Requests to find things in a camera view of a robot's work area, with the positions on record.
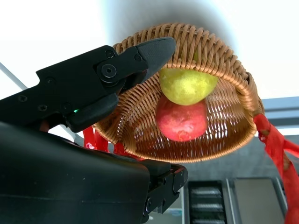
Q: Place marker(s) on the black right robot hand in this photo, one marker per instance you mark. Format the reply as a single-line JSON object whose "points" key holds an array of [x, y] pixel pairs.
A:
{"points": [[70, 182]]}

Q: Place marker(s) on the red apple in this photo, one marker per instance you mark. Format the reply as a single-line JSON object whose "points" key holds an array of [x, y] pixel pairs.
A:
{"points": [[181, 121]]}

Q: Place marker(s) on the red printed ribbon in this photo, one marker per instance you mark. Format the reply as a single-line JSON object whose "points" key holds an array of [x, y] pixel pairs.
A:
{"points": [[93, 140]]}

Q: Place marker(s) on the yellow-green pear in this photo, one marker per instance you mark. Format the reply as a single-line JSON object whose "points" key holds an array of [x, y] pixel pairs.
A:
{"points": [[187, 86]]}

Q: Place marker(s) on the grey office cabinet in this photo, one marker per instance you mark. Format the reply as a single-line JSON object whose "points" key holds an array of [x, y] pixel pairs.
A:
{"points": [[252, 203]]}

